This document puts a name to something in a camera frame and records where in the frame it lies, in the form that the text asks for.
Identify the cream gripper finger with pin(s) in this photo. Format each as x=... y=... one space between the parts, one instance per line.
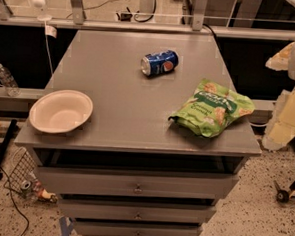
x=280 y=61
x=280 y=129

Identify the blue pepsi can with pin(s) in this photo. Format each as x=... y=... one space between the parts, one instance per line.
x=159 y=63

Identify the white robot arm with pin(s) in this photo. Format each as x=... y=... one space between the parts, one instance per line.
x=291 y=66

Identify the white paper bowl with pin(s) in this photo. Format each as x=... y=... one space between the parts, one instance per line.
x=60 y=111

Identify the small can on floor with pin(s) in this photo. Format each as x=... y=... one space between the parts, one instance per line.
x=26 y=187

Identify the green chip bag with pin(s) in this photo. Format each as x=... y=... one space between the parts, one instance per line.
x=211 y=109

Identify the black caster wheel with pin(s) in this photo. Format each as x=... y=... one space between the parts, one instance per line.
x=282 y=195

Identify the grey drawer cabinet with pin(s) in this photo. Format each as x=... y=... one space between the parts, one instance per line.
x=129 y=170

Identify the white desk lamp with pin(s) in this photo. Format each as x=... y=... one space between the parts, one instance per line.
x=41 y=6

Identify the clear plastic water bottle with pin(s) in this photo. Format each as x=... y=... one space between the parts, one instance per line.
x=8 y=82

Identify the black metal stand leg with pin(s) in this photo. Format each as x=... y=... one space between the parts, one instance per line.
x=8 y=136

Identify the wire mesh basket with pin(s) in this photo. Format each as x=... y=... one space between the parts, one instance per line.
x=23 y=170

